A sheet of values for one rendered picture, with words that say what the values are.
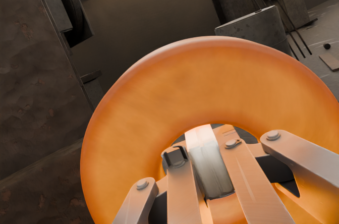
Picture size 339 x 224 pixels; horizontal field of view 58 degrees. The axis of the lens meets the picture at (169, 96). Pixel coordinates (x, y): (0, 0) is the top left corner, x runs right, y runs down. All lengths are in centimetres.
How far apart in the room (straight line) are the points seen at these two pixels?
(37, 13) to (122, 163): 43
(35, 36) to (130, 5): 698
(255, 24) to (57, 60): 224
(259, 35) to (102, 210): 254
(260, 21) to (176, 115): 254
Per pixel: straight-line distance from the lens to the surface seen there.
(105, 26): 713
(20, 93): 55
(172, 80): 16
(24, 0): 58
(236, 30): 268
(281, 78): 17
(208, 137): 15
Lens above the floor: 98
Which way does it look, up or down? 11 degrees down
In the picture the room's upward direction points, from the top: 22 degrees counter-clockwise
